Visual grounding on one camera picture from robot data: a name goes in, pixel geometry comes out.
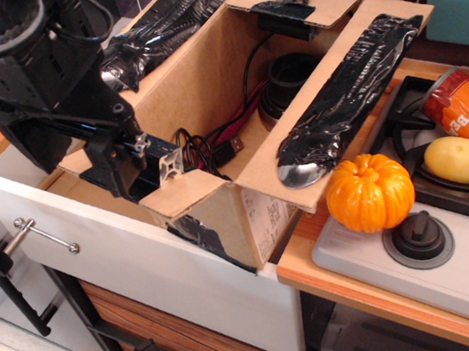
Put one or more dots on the black cylindrical lens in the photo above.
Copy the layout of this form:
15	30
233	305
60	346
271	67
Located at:
286	75

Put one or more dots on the cardboard box with black tape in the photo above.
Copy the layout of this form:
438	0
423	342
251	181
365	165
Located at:
216	77

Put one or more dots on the orange plastic pumpkin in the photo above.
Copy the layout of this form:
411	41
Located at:
370	193

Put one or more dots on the red orange tin can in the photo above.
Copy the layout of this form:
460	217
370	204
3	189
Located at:
447	103

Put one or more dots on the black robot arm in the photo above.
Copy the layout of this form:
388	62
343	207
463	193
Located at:
74	19

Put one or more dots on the metal drawer handle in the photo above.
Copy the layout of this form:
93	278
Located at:
47	235

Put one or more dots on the black stove knob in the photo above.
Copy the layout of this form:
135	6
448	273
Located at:
420	242

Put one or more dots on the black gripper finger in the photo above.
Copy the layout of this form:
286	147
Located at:
159	171
157	149

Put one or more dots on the yellow plastic potato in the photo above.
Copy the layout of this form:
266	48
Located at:
448	158

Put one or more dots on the toy stove top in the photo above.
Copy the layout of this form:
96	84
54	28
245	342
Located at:
404	135

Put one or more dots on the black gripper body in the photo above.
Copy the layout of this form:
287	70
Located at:
51	92

